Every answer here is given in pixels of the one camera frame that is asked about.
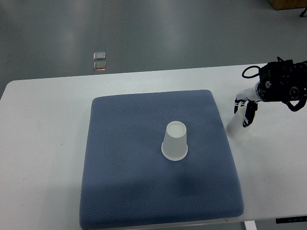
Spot white paper cup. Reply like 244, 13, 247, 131
161, 121, 188, 161
225, 106, 250, 140

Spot blue quilted cushion mat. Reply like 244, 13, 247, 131
80, 90, 244, 230

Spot white paper cup on mat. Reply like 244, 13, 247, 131
161, 121, 188, 161

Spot upper metal floor plate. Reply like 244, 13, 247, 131
93, 51, 106, 60

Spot white table leg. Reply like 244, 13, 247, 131
244, 221, 257, 230

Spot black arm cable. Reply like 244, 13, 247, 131
241, 65, 263, 79

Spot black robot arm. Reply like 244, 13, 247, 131
234, 57, 307, 128

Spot black table control panel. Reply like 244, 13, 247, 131
275, 216, 307, 224

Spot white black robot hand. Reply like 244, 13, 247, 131
234, 87, 260, 127

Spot wooden box corner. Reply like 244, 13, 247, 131
269, 0, 307, 10

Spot black tripod foot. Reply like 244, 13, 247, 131
299, 8, 307, 17

